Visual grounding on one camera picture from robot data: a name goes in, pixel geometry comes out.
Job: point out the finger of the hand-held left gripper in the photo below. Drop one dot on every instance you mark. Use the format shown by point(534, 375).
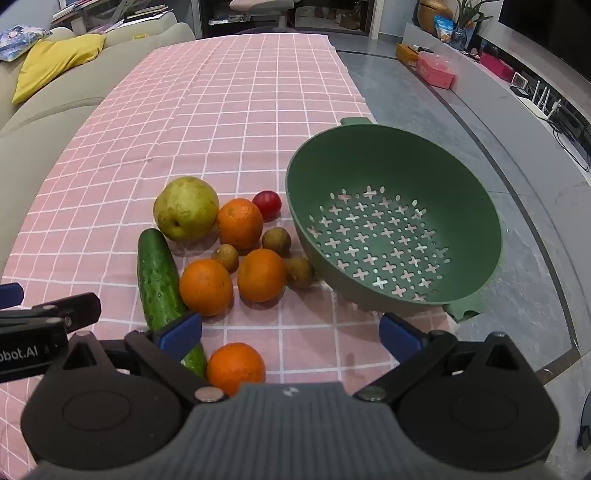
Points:
point(11, 295)
point(74, 309)

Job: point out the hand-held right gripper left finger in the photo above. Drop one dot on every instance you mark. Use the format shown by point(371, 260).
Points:
point(178, 334)

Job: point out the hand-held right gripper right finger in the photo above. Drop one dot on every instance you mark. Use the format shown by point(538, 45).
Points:
point(399, 334)

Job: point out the orange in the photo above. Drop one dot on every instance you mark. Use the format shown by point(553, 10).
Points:
point(205, 287)
point(261, 274)
point(235, 367)
point(240, 224)

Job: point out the green cucumber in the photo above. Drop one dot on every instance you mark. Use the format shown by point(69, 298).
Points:
point(157, 272)

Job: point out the yellow-green pear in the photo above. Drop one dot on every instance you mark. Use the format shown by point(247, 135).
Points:
point(184, 207)

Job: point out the brown kiwi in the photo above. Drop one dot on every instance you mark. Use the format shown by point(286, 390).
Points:
point(276, 240)

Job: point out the green perforated colander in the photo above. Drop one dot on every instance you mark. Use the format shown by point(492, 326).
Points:
point(415, 161)

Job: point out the red tomato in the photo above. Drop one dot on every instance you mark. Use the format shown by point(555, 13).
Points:
point(268, 202)

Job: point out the beige sofa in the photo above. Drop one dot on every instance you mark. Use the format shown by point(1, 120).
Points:
point(69, 92)

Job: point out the pink checked tablecloth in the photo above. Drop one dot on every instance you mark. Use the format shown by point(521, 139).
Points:
point(231, 115)

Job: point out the yellow pillow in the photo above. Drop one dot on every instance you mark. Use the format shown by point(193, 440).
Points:
point(51, 60)

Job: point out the printed blue pillow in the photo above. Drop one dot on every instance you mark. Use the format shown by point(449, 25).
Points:
point(21, 41)

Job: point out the grey television console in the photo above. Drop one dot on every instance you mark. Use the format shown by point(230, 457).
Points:
point(489, 92)

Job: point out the pink box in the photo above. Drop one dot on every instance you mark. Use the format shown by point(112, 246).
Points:
point(436, 69)

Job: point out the white router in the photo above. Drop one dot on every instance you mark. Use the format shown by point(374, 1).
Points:
point(545, 104)

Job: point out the orange box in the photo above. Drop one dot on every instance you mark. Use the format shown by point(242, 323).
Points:
point(406, 54)

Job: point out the small white device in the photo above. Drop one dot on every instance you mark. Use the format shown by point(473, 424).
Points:
point(519, 81)

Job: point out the magenta box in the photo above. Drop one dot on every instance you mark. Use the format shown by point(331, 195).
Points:
point(496, 67)

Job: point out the pile of magazines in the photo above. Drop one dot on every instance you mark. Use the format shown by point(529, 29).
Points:
point(92, 11)

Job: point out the blue snack bag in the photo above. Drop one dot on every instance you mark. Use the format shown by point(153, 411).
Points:
point(444, 28)

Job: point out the golden vase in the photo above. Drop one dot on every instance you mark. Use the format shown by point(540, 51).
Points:
point(434, 14)

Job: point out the green potted plant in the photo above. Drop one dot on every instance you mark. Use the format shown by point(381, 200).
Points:
point(464, 18)

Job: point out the black television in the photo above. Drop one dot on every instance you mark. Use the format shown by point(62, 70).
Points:
point(545, 27)

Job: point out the pink office chair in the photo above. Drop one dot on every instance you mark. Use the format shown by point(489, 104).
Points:
point(261, 3)

